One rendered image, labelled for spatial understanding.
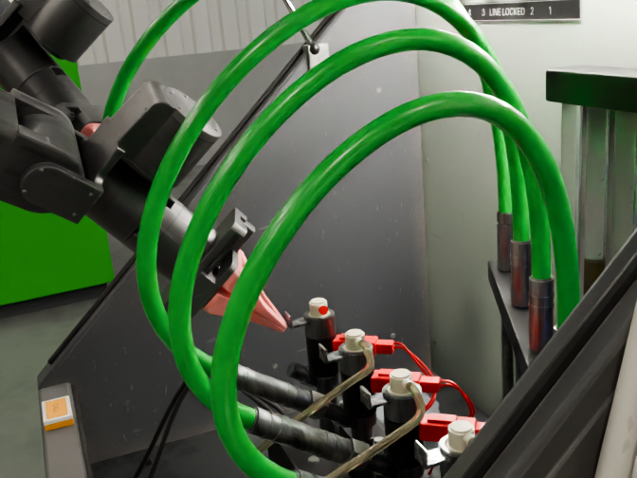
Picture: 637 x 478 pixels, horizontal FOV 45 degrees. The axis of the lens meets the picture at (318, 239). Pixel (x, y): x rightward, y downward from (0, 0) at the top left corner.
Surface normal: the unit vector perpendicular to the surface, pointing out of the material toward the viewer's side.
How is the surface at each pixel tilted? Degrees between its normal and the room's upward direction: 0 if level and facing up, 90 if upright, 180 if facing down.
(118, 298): 90
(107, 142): 52
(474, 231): 90
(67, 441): 0
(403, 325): 90
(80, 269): 90
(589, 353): 43
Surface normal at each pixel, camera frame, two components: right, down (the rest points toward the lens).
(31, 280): 0.40, 0.24
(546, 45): -0.93, 0.18
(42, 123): 0.27, -0.79
